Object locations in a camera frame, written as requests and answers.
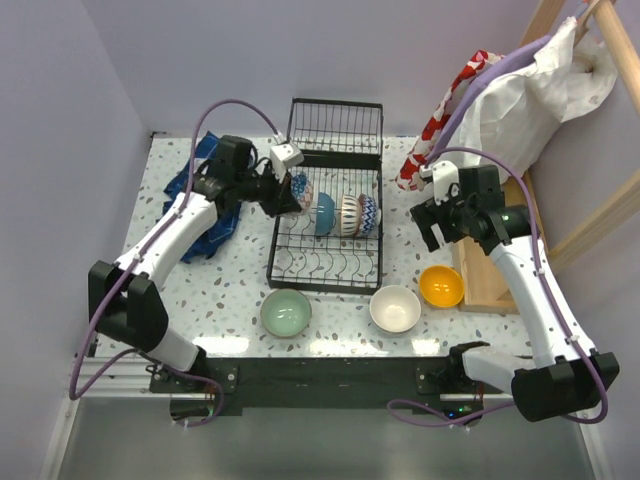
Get blue triangle pattern bowl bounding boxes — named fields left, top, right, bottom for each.
left=291, top=172, right=314, bottom=214

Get teal blue bowl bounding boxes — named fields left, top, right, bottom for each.
left=315, top=192, right=336, bottom=236

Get cream striped rim bowl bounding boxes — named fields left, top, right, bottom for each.
left=340, top=194, right=361, bottom=237

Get blue zigzag pattern bowl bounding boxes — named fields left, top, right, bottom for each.
left=357, top=194, right=381, bottom=237

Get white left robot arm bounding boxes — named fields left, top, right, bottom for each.
left=89, top=135, right=305, bottom=392

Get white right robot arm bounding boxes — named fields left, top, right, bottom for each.
left=411, top=161, right=620, bottom=422

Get red floral cloth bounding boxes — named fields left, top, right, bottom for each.
left=396, top=50, right=504, bottom=191

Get yellow bowl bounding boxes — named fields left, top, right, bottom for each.
left=418, top=265, right=465, bottom=308

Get blue plaid shirt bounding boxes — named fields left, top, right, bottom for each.
left=164, top=130, right=246, bottom=264

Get white cloth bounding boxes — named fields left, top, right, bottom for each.
left=449, top=17, right=618, bottom=176

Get light green bowl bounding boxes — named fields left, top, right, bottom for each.
left=260, top=289, right=312, bottom=338

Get white ceramic bowl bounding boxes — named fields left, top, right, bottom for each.
left=369, top=285, right=422, bottom=334

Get lilac cloth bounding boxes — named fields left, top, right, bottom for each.
left=434, top=35, right=551, bottom=151

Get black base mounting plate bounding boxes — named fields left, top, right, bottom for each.
left=146, top=357, right=496, bottom=420

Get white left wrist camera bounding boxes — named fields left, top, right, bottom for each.
left=269, top=143, right=304, bottom=179

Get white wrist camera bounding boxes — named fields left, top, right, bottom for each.
left=419, top=160, right=460, bottom=205
left=269, top=143, right=304, bottom=179

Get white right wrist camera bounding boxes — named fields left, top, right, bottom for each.
left=419, top=160, right=460, bottom=205

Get black wire dish rack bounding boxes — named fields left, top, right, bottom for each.
left=267, top=98, right=384, bottom=295

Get wooden drying rack frame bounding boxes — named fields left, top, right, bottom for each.
left=449, top=0, right=640, bottom=314

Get aluminium rail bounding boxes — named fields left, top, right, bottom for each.
left=66, top=350, right=152, bottom=400

